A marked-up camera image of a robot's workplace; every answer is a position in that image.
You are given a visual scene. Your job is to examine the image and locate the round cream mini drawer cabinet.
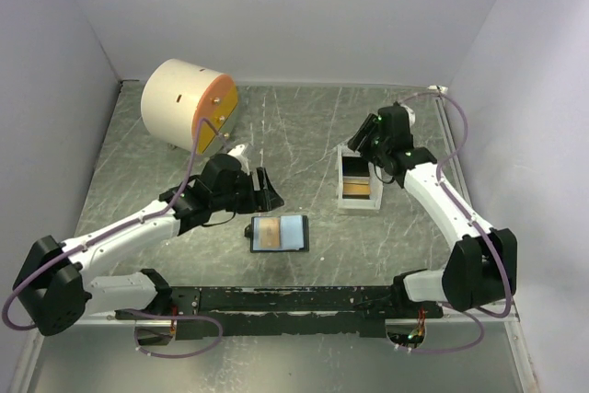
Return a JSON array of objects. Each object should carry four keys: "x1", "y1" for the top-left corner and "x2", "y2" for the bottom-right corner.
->
[{"x1": 141, "y1": 59, "x2": 239, "y2": 156}]

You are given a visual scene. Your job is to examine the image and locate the orange credit card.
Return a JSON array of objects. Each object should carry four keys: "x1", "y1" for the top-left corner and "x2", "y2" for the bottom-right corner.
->
[{"x1": 258, "y1": 217, "x2": 281, "y2": 250}]

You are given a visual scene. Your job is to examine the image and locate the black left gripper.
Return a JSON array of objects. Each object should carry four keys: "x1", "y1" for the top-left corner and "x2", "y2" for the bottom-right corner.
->
[{"x1": 212, "y1": 166, "x2": 284, "y2": 214}]

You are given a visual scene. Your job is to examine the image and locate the white card tray box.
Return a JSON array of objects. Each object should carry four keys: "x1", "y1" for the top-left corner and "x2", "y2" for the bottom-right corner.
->
[{"x1": 337, "y1": 144, "x2": 384, "y2": 211}]

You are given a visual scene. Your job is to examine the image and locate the white corner bracket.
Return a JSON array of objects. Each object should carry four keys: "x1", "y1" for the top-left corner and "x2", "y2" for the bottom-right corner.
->
[{"x1": 428, "y1": 85, "x2": 448, "y2": 96}]

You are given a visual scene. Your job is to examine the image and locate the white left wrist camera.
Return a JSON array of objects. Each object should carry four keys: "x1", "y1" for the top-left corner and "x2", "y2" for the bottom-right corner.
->
[{"x1": 226, "y1": 143, "x2": 251, "y2": 172}]

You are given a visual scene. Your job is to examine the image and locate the gold credit card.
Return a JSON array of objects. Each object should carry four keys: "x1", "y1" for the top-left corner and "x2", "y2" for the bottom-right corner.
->
[{"x1": 342, "y1": 177, "x2": 371, "y2": 200}]

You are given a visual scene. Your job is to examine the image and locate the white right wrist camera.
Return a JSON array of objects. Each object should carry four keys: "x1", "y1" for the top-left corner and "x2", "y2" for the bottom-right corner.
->
[{"x1": 402, "y1": 105, "x2": 416, "y2": 127}]

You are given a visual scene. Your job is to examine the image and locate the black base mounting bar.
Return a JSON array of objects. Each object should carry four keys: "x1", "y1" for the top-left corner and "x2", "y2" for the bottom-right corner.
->
[{"x1": 114, "y1": 284, "x2": 445, "y2": 341}]

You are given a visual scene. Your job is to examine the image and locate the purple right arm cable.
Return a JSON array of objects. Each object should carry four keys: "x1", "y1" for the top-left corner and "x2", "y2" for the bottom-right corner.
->
[{"x1": 396, "y1": 92, "x2": 516, "y2": 355}]

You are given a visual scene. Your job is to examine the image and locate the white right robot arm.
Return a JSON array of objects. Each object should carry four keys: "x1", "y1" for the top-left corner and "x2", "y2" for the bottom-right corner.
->
[{"x1": 347, "y1": 103, "x2": 517, "y2": 318}]

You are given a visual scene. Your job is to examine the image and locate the black card holder wallet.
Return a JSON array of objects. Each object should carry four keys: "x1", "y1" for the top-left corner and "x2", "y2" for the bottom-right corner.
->
[{"x1": 244, "y1": 214, "x2": 310, "y2": 253}]

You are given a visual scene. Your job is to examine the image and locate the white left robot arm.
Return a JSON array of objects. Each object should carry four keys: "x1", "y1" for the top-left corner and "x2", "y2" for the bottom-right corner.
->
[{"x1": 11, "y1": 154, "x2": 284, "y2": 336}]

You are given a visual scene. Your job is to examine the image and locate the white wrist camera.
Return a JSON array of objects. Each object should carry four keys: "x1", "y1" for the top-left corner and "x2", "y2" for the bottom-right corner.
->
[
  {"x1": 402, "y1": 105, "x2": 416, "y2": 127},
  {"x1": 226, "y1": 143, "x2": 251, "y2": 172}
]

